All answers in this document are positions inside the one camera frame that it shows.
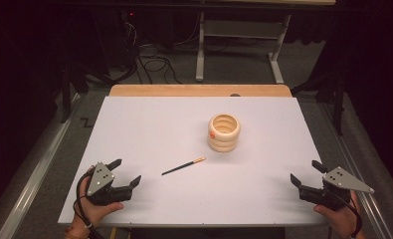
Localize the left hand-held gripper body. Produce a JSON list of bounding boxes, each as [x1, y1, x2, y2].
[[86, 161, 134, 206]]

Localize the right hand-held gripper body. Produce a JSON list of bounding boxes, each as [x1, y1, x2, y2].
[[297, 166, 375, 211]]

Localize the person's left hand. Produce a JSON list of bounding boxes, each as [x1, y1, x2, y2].
[[74, 164, 125, 231]]

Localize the person's right hand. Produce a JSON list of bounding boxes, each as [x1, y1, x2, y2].
[[312, 190, 365, 239]]

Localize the black pencil with beige end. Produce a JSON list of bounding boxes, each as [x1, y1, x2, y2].
[[160, 156, 207, 176]]

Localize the black metal stand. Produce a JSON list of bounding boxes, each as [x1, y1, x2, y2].
[[58, 56, 90, 124], [291, 68, 348, 136]]

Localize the cream ringed pen holder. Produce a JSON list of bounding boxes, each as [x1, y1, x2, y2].
[[207, 114, 242, 153]]

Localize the dark computer with red light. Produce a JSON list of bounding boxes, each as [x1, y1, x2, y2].
[[118, 8, 142, 68]]

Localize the aluminium floor rail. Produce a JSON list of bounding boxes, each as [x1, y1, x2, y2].
[[317, 102, 393, 239], [0, 93, 83, 239]]

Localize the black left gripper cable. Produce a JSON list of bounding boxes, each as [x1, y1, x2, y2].
[[72, 171, 105, 239]]

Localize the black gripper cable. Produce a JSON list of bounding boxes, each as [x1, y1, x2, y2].
[[334, 190, 365, 239], [72, 171, 105, 239]]

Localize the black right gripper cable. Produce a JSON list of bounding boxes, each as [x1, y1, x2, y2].
[[334, 190, 365, 239]]

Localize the black floor cables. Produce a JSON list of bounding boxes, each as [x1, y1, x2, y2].
[[135, 42, 183, 86]]

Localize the white metal desk frame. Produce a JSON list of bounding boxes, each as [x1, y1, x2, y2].
[[195, 11, 294, 85]]

